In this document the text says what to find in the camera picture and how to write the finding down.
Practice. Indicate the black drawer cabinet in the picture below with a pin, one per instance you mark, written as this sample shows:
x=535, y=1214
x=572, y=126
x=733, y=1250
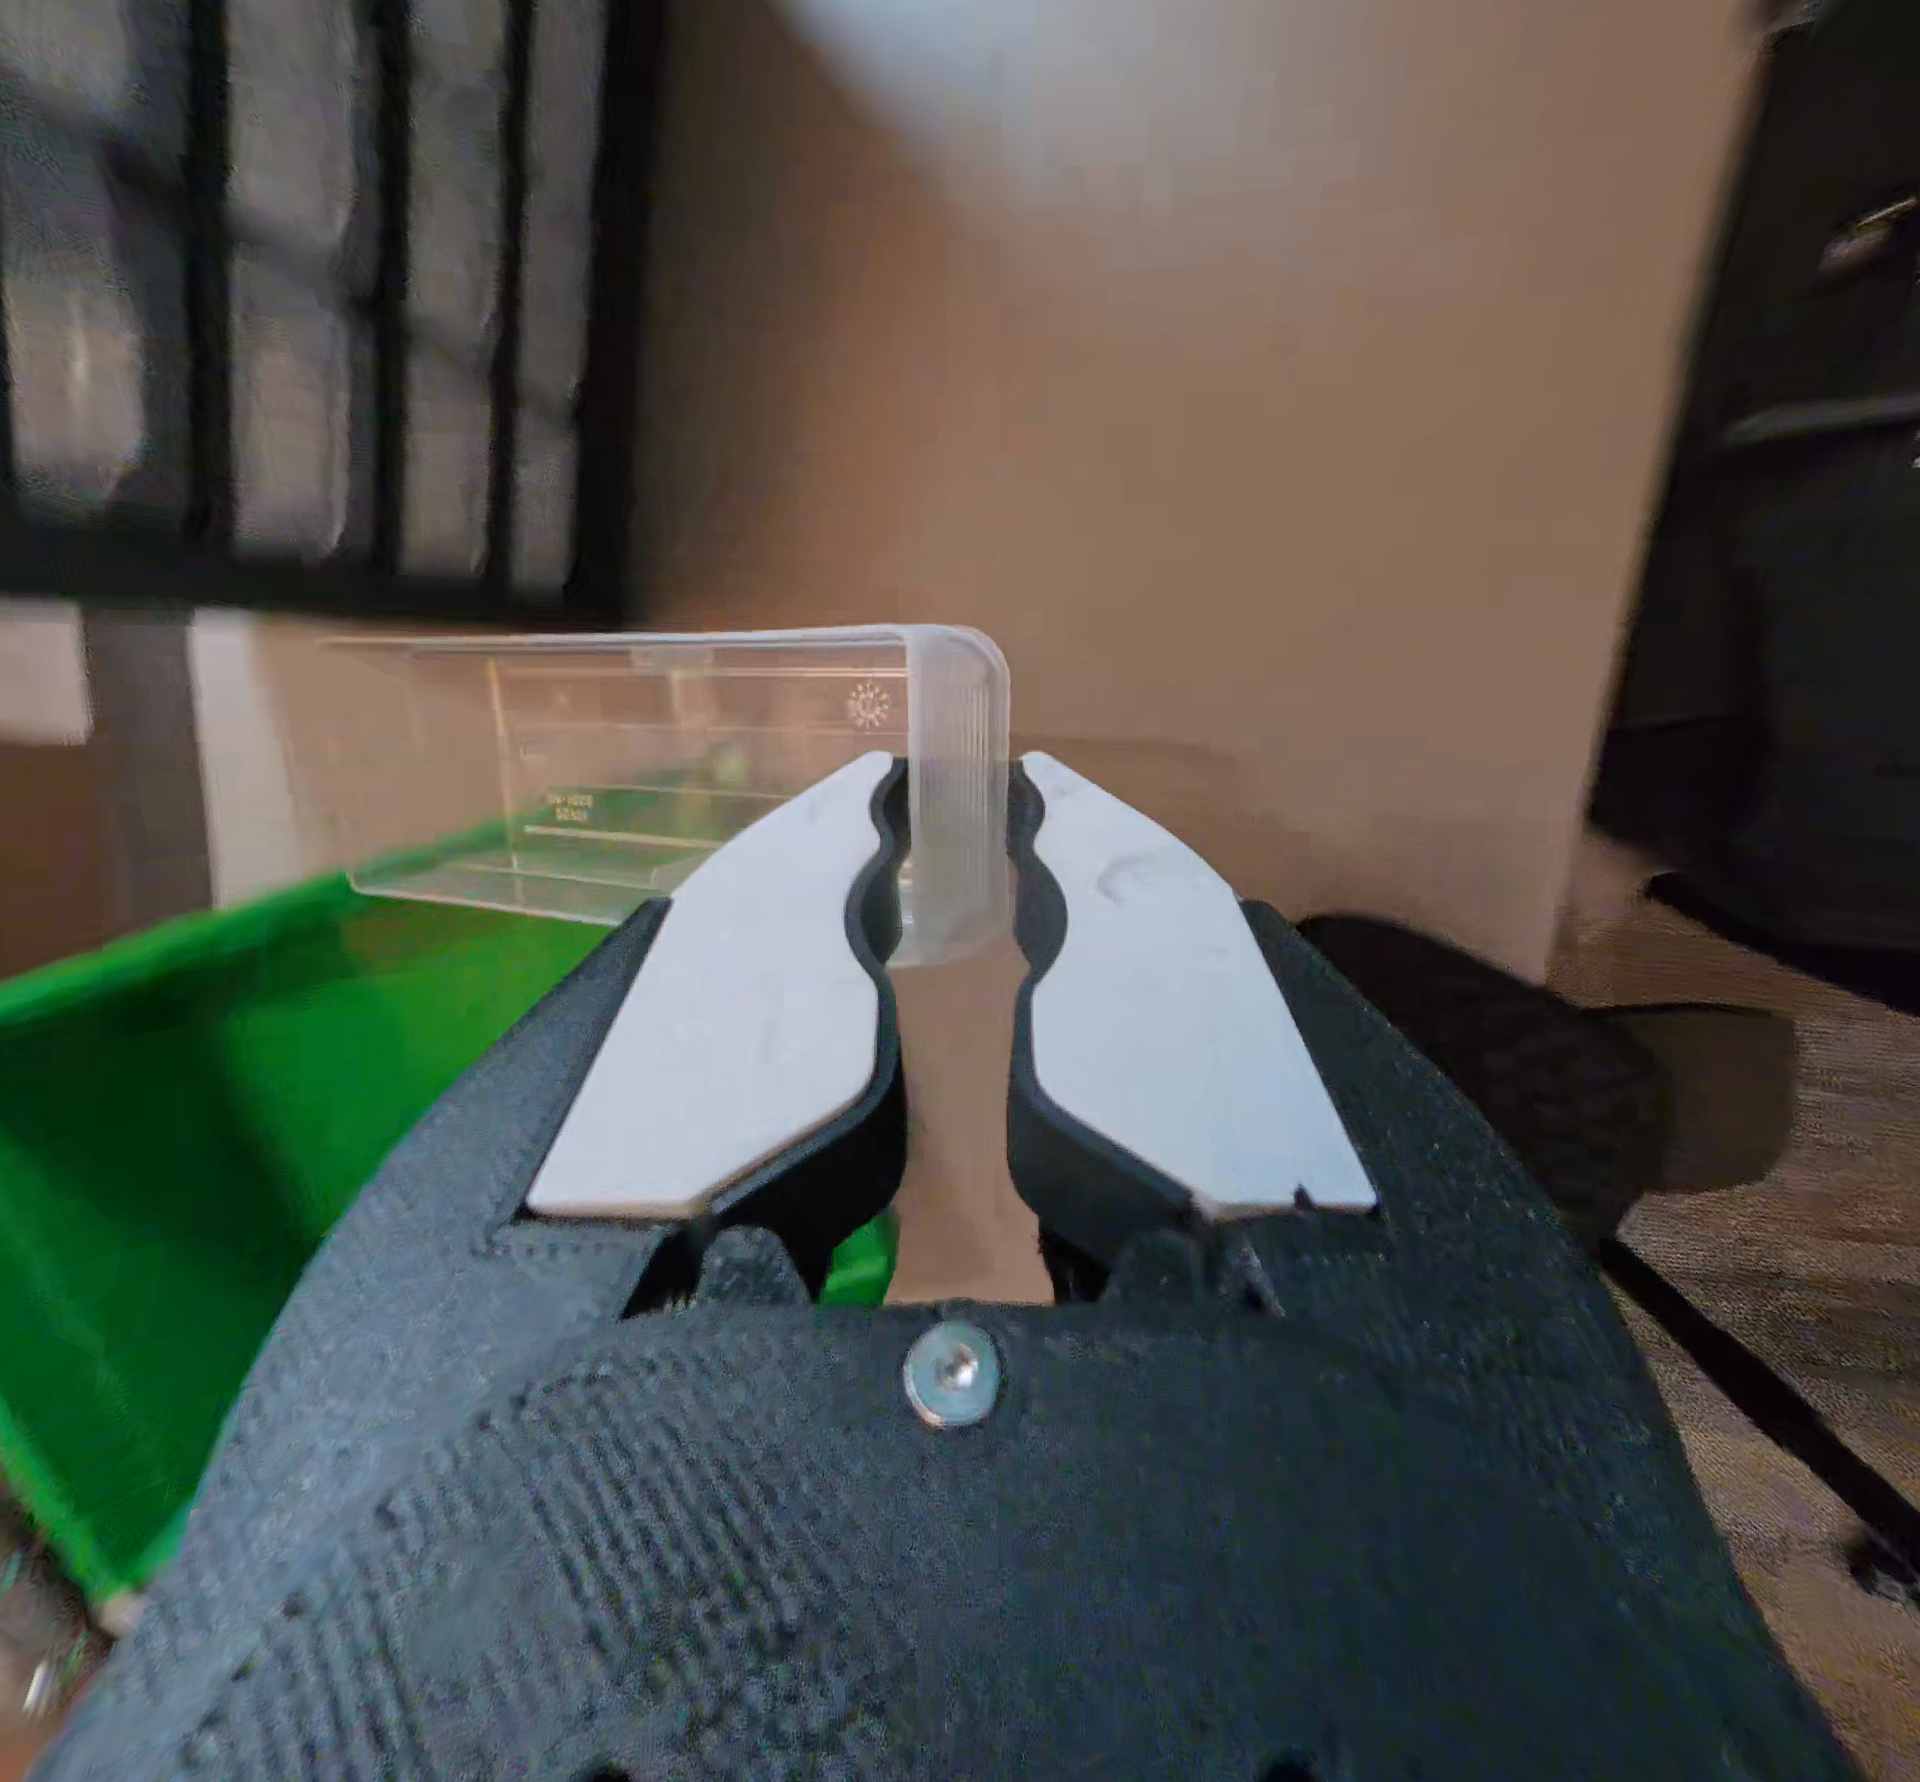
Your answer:
x=614, y=236

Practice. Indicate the light grey desk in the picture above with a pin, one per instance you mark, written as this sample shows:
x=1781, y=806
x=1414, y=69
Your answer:
x=1200, y=463

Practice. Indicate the clear plastic drawer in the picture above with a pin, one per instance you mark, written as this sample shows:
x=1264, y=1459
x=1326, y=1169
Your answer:
x=959, y=822

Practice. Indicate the grid of clear drawers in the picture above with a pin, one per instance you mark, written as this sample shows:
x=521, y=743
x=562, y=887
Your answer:
x=300, y=313

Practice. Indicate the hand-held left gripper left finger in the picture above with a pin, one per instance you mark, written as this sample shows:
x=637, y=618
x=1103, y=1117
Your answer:
x=737, y=1033

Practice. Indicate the green plastic bin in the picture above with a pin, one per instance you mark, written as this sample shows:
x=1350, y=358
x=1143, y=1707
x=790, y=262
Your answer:
x=179, y=1138

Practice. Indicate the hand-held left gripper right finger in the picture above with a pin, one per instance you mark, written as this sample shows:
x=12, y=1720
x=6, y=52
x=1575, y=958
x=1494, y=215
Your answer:
x=1185, y=1047

